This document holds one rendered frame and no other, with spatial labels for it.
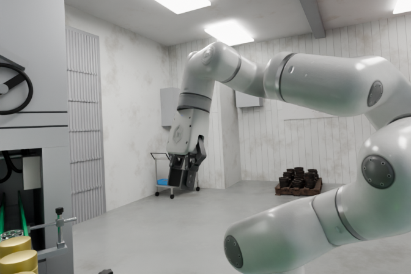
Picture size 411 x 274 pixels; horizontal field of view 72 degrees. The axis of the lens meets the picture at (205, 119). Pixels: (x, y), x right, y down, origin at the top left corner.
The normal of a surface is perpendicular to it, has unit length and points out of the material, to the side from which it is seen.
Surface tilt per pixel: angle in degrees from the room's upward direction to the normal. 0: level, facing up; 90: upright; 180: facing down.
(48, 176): 90
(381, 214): 116
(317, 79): 85
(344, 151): 90
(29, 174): 90
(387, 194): 107
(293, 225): 48
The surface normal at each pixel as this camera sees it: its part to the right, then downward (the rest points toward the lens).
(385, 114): -0.80, 0.30
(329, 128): -0.45, 0.00
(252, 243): -0.84, 0.04
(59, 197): 0.57, -0.06
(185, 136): -0.76, -0.25
